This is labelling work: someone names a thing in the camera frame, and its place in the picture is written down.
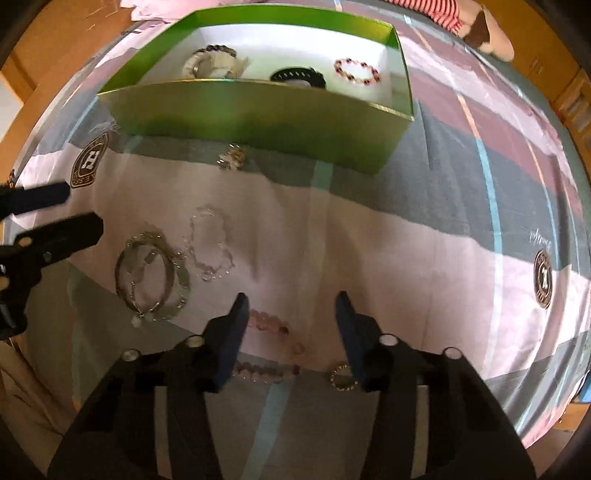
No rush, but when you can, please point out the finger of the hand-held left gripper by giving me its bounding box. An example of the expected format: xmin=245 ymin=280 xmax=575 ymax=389
xmin=0 ymin=212 xmax=105 ymax=278
xmin=0 ymin=181 xmax=71 ymax=219

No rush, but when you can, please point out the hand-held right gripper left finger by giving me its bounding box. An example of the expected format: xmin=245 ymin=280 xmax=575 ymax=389
xmin=46 ymin=292 xmax=250 ymax=480

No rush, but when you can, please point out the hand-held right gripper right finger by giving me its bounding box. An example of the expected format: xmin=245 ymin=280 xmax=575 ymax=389
xmin=335 ymin=291 xmax=537 ymax=480

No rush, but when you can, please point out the pink bead bracelet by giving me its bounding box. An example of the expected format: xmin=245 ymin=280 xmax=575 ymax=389
xmin=232 ymin=308 xmax=308 ymax=385

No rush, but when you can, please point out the green cardboard box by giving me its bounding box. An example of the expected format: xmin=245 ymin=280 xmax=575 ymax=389
xmin=96 ymin=6 xmax=416 ymax=175

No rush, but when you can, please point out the small gold jewelry piece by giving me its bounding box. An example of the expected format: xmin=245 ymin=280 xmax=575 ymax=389
xmin=216 ymin=143 xmax=246 ymax=171

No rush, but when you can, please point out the silver bangle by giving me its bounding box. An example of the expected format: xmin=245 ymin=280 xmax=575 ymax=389
xmin=114 ymin=237 xmax=178 ymax=329

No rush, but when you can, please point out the beige cloth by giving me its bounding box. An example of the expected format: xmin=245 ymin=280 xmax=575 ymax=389
xmin=0 ymin=339 xmax=75 ymax=437

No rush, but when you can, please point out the pink grey striped bed sheet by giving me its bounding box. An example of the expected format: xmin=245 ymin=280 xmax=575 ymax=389
xmin=8 ymin=0 xmax=588 ymax=480

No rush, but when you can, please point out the wooden furniture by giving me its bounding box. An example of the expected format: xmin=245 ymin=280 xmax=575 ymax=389
xmin=549 ymin=64 xmax=591 ymax=155

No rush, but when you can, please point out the red white striped cloth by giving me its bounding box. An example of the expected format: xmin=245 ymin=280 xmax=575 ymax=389
xmin=417 ymin=0 xmax=465 ymax=34

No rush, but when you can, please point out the silver ring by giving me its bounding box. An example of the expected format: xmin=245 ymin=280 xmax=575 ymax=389
xmin=329 ymin=363 xmax=360 ymax=392

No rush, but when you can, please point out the clear crystal bracelet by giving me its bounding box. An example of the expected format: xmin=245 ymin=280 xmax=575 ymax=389
xmin=184 ymin=205 xmax=237 ymax=282

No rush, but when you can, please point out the white bead bracelet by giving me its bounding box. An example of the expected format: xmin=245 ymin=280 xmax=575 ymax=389
xmin=184 ymin=47 xmax=251 ymax=79

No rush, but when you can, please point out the dark bead bracelet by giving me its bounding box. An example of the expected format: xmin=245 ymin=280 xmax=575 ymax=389
xmin=193 ymin=43 xmax=239 ymax=59

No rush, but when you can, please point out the red bead bracelet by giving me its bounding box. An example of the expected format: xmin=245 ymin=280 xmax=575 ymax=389
xmin=333 ymin=57 xmax=382 ymax=86

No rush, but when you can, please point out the black bracelet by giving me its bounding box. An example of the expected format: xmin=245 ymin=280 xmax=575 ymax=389
xmin=269 ymin=65 xmax=328 ymax=89

